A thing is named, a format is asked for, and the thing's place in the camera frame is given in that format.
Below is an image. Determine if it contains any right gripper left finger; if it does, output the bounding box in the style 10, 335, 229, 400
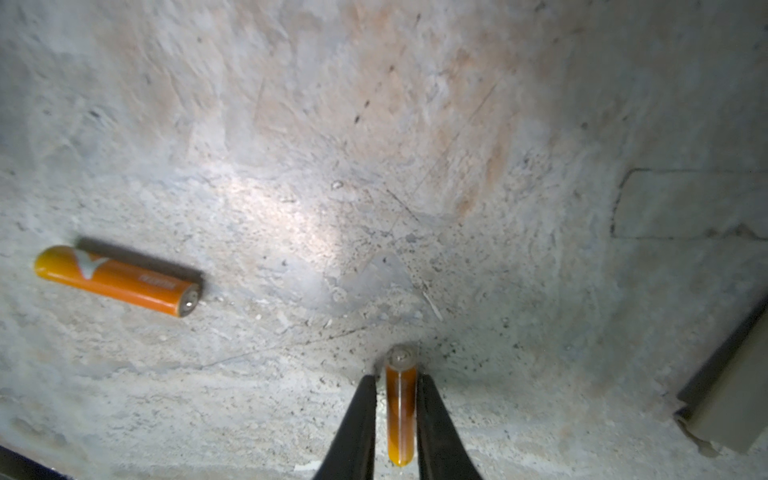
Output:
314, 375, 377, 480

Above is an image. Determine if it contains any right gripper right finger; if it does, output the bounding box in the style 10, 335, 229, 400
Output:
416, 374, 482, 480

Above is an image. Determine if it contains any orange battery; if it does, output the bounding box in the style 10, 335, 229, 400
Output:
384, 345, 419, 467
34, 245, 201, 317

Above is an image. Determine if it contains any white remote control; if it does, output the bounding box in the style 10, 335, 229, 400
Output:
674, 302, 767, 458

